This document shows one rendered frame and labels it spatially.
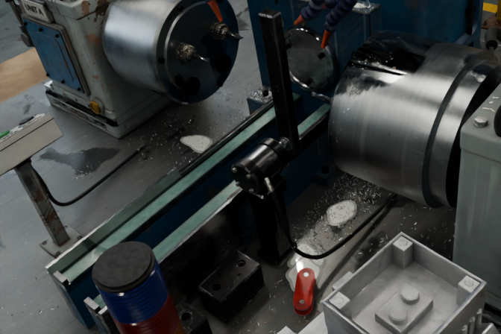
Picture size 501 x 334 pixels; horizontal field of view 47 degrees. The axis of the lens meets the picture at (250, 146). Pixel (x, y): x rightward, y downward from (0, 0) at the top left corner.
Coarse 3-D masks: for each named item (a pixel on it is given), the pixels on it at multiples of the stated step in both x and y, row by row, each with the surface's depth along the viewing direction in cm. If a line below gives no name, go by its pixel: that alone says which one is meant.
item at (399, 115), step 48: (384, 48) 87; (432, 48) 85; (336, 96) 88; (384, 96) 83; (432, 96) 79; (480, 96) 80; (336, 144) 90; (384, 144) 84; (432, 144) 80; (432, 192) 84
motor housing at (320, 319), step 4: (320, 316) 64; (316, 320) 64; (320, 320) 64; (324, 320) 63; (308, 324) 63; (312, 324) 63; (316, 324) 63; (320, 324) 63; (324, 324) 63; (304, 328) 63; (308, 328) 63; (312, 328) 63; (316, 328) 63; (320, 328) 63; (324, 328) 63; (300, 332) 63; (304, 332) 63; (308, 332) 63; (312, 332) 63; (316, 332) 62; (320, 332) 62; (324, 332) 62
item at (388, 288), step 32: (384, 256) 60; (416, 256) 61; (352, 288) 58; (384, 288) 59; (416, 288) 56; (448, 288) 58; (480, 288) 54; (352, 320) 54; (384, 320) 55; (416, 320) 55; (448, 320) 52; (480, 320) 56
